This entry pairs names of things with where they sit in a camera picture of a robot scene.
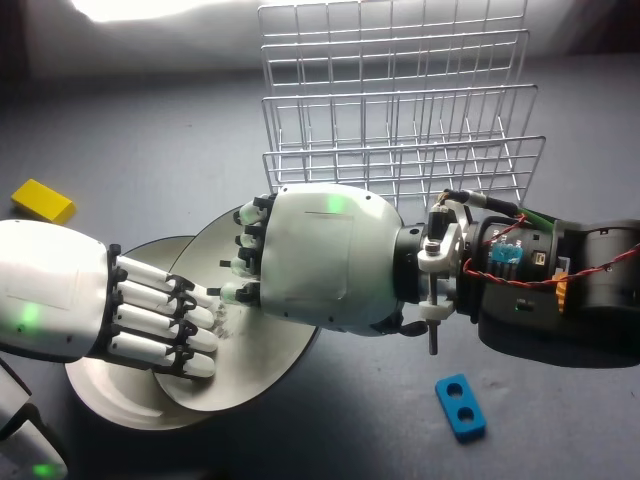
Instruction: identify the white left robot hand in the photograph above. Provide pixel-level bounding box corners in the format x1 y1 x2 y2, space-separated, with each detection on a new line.
0 218 221 480

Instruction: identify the white plate with dark rim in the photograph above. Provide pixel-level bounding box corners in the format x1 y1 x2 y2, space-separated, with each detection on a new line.
63 233 217 432
153 203 322 414

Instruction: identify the yellow rectangular block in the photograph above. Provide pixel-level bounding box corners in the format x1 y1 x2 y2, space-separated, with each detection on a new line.
10 178 77 225

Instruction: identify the blue block with two holes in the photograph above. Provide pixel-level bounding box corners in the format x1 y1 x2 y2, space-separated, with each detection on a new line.
434 373 489 444

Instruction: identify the silver wire dish rack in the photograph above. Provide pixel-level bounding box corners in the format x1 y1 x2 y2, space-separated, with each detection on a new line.
257 0 547 212

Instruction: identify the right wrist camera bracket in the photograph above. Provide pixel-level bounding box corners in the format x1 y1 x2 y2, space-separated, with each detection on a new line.
417 199 474 356

